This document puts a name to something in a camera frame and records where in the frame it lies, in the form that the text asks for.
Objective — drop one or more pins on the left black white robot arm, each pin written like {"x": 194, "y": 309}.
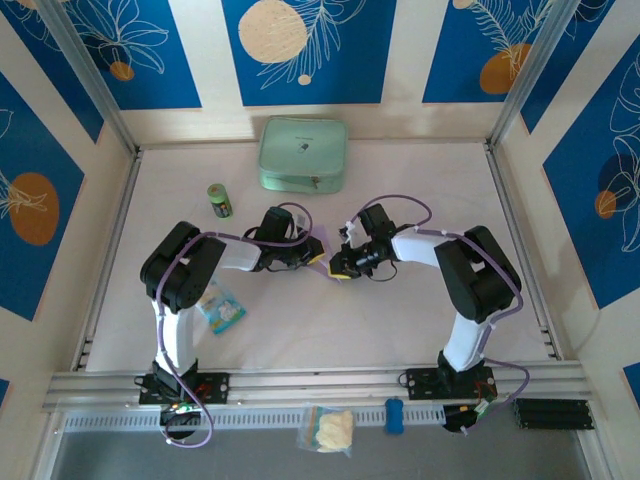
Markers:
{"x": 180, "y": 270}

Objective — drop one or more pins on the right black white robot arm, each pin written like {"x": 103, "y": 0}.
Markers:
{"x": 475, "y": 280}

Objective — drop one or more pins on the small green can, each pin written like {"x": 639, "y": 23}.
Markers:
{"x": 221, "y": 202}

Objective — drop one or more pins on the mint green zip pouch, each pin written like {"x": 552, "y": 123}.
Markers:
{"x": 302, "y": 150}

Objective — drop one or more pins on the blue white snack packet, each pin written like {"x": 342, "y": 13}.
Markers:
{"x": 226, "y": 312}

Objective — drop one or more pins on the small blue block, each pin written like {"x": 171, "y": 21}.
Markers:
{"x": 394, "y": 416}

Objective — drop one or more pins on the clear bag of crackers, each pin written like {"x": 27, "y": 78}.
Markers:
{"x": 332, "y": 427}

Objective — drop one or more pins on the grey metal panel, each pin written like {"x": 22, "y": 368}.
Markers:
{"x": 320, "y": 465}

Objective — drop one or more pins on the black ribbed block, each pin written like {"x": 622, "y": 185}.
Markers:
{"x": 550, "y": 414}

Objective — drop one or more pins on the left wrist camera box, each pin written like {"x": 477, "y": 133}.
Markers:
{"x": 299, "y": 221}

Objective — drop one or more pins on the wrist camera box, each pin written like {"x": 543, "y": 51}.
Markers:
{"x": 299, "y": 221}
{"x": 351, "y": 234}

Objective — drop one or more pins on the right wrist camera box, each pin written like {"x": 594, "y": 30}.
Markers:
{"x": 351, "y": 234}

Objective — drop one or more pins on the aluminium mounting rail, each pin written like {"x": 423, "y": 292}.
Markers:
{"x": 310, "y": 385}

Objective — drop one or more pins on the aluminium table side rail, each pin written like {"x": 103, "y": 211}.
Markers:
{"x": 120, "y": 225}
{"x": 506, "y": 200}

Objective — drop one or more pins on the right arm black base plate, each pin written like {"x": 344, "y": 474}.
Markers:
{"x": 420, "y": 382}

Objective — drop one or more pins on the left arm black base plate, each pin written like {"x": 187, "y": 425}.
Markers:
{"x": 215, "y": 387}

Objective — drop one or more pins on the aluminium frame post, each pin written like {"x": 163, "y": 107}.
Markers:
{"x": 531, "y": 75}
{"x": 96, "y": 85}

